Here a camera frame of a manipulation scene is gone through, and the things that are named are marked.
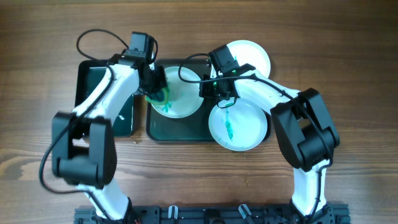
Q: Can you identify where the green and yellow sponge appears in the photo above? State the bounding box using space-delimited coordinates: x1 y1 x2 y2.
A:
145 87 169 105

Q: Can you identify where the white plate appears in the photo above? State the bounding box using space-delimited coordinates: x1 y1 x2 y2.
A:
151 67 203 118
210 39 271 94
208 98 268 152

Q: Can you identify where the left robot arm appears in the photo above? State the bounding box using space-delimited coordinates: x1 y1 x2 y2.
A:
46 54 168 223

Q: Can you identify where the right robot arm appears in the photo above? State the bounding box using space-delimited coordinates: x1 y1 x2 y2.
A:
199 70 340 220

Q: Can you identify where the large dark green tray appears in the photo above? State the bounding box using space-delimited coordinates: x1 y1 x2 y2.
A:
145 58 273 144

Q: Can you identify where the small black sponge tray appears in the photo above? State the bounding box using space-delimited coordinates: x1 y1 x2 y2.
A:
75 60 134 137

